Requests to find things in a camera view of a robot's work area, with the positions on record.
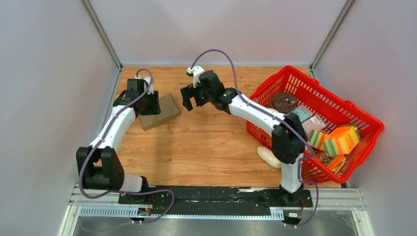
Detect brown cardboard box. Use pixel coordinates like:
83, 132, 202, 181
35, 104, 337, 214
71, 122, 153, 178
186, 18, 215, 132
139, 94, 181, 131

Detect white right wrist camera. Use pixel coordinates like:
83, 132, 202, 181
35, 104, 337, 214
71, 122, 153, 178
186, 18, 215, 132
186, 66, 205, 88

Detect orange sponge pack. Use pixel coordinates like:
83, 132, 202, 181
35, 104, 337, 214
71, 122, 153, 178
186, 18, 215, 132
323, 124, 361, 156

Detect teal small box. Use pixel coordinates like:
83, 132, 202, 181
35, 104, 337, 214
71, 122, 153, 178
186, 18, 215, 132
292, 105, 313, 123

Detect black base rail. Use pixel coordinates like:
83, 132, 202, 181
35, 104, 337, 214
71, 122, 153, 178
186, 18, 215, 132
118, 185, 315, 224

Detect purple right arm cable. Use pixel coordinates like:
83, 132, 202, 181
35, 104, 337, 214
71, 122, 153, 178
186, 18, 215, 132
189, 49, 321, 228

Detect red plastic basket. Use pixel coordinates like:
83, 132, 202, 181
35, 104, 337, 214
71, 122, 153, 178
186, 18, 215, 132
250, 65, 385, 183

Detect pink transparent packet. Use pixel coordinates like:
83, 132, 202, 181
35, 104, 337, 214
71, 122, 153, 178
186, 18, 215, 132
302, 115, 327, 137

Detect brown round chocolate cake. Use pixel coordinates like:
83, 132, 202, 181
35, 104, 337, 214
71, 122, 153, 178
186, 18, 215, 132
269, 92, 298, 114

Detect striped colourful sponge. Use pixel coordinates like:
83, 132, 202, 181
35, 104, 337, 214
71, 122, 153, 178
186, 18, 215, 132
308, 130, 329, 151

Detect orange snack bag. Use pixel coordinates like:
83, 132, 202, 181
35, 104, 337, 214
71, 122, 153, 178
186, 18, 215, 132
318, 152, 346, 174

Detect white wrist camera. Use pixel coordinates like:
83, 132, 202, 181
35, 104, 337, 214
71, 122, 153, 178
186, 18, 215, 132
186, 66, 205, 88
135, 75, 155, 95

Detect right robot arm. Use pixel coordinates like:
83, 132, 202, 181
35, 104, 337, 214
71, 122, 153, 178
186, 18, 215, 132
180, 66, 308, 206

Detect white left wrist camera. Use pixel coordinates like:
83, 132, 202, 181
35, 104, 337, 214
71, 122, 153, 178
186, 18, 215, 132
135, 75, 155, 95

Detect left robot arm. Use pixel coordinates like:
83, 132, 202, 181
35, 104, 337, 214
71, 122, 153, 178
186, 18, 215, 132
76, 76, 161, 204

